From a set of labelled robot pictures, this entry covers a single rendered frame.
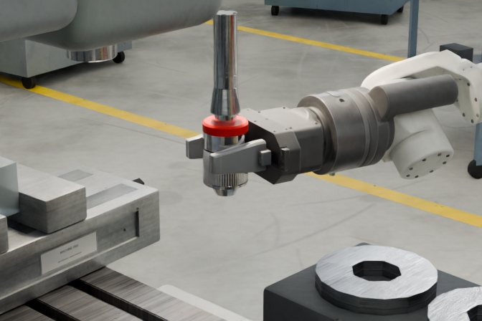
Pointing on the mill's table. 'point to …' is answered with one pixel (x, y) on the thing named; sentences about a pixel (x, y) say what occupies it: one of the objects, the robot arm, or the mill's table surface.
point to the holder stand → (372, 289)
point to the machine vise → (77, 237)
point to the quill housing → (137, 1)
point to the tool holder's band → (239, 127)
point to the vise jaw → (48, 200)
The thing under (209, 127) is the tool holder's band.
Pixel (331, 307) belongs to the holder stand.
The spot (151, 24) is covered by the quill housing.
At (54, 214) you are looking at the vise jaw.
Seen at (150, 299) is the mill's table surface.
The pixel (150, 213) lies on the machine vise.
